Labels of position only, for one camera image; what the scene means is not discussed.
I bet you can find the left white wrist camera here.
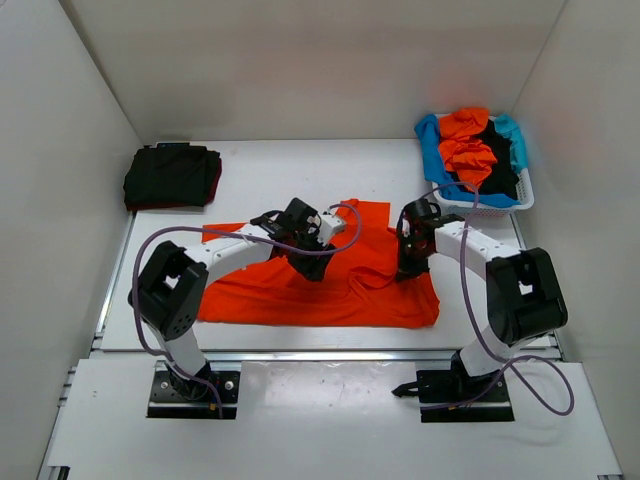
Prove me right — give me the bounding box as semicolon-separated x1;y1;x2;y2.
317;213;347;245

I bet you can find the blue t shirt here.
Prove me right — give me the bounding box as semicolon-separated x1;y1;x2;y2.
413;112;531;207

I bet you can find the dark red t shirt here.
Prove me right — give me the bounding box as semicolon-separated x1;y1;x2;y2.
124;149;223;212

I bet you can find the white plastic laundry basket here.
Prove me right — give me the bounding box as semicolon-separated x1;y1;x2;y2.
429;114;536;221

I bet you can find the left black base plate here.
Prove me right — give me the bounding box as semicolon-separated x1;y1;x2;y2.
146;362;241;420

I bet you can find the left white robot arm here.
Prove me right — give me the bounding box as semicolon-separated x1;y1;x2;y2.
128;198;346;407

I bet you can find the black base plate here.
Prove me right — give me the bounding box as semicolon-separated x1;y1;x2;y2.
391;367;515;424
146;362;241;420

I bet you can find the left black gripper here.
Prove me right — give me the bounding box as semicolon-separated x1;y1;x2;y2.
286;225;336;282

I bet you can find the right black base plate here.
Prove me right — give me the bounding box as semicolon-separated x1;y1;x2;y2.
391;367;515;424

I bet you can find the black label sticker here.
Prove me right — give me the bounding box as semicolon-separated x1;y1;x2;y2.
155;142;191;148

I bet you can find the orange t shirt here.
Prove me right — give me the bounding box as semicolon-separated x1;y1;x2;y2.
198;199;440;329
438;107;497;189

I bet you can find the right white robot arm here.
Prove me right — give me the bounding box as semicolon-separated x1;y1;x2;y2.
395;199;568;401

